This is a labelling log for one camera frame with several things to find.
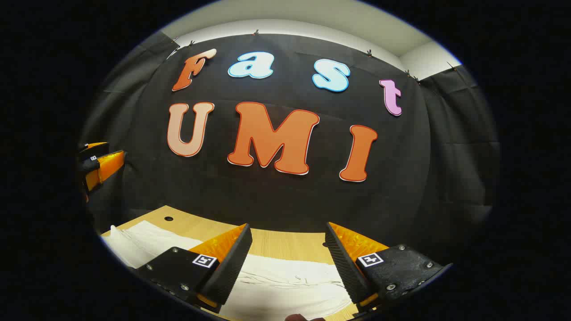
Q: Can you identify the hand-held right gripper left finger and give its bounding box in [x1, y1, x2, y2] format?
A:
[136, 223, 253, 313]

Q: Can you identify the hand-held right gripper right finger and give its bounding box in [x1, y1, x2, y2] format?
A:
[325, 222, 452, 313]

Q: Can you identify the black backdrop cloth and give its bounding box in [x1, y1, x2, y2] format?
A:
[79, 31, 500, 263]

